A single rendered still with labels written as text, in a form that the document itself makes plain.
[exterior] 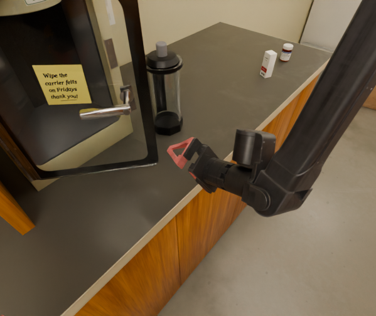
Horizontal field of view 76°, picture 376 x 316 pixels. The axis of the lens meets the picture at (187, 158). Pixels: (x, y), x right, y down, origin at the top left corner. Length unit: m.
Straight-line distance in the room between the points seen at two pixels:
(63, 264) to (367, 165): 2.23
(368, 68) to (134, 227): 0.51
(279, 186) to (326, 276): 1.36
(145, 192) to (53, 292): 0.28
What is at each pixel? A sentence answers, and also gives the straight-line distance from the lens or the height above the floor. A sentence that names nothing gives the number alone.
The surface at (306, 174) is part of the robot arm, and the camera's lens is 0.37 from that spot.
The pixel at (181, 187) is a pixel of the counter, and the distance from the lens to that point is 0.63.
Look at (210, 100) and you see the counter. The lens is 0.94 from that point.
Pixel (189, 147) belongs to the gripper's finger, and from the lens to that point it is 0.48.
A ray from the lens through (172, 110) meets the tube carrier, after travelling 0.72.
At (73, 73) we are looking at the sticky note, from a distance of 0.48.
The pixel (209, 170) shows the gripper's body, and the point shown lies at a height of 1.09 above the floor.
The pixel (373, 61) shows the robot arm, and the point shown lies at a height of 1.33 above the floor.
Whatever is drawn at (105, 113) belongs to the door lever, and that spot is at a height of 1.20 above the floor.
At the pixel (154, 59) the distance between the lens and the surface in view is 0.66.
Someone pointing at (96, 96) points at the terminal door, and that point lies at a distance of 0.49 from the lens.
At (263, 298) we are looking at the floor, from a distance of 1.55.
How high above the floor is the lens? 1.45
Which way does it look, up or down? 47 degrees down
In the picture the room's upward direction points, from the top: straight up
